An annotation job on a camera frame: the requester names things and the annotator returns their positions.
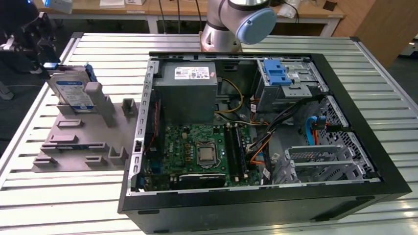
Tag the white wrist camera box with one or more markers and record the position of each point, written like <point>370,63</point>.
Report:
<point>62,6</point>

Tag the blue plastic drive latch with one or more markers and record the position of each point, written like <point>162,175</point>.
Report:
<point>274,73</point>

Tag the clear plastic bags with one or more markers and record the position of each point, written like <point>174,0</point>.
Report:
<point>289,11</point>

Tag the small black square box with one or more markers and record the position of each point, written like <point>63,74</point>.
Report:
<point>330,5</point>

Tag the black RAM slot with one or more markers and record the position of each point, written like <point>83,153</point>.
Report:
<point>233,156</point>

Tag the small white box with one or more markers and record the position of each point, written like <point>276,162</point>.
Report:
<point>135,2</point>

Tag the black open PC case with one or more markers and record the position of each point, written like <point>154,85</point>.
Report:
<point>229,210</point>

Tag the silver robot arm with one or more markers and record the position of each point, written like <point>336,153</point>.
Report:
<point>222,19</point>

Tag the hard disk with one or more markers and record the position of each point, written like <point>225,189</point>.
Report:
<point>70,90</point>

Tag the RAM stick with blue label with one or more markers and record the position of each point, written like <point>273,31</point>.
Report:
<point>244,151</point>

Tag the grey parts rack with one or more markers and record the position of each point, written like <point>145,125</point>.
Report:
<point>85,132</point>

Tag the black graphics card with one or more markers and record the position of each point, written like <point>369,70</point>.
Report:
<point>199,180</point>

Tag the green motherboard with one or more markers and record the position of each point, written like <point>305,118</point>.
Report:
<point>183,137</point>

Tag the CPU socket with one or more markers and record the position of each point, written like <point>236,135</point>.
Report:
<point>206,143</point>

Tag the silver CPU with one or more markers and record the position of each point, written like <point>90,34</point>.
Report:
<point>206,153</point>

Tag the wooden desk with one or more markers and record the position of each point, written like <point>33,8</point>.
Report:
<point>147,11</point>

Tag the grey power supply unit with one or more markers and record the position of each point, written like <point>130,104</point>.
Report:
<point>186,102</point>

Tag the silver optical drive cage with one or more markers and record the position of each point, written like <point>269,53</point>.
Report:
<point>297,91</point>

